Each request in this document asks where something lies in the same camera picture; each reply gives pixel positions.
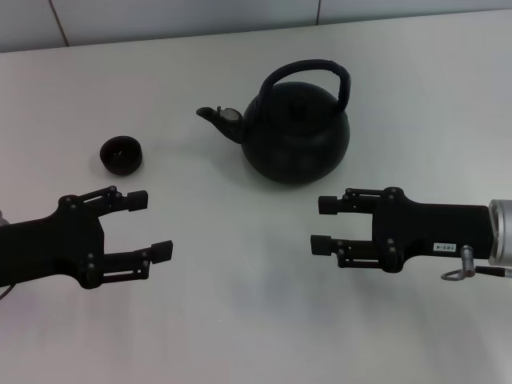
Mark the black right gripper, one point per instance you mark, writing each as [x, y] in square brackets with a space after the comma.
[432, 228]

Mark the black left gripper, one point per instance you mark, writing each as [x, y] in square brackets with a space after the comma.
[60, 244]

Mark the small black teacup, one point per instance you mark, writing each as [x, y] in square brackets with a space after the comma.
[120, 157]

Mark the black round teapot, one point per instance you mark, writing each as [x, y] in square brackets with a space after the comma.
[296, 136]

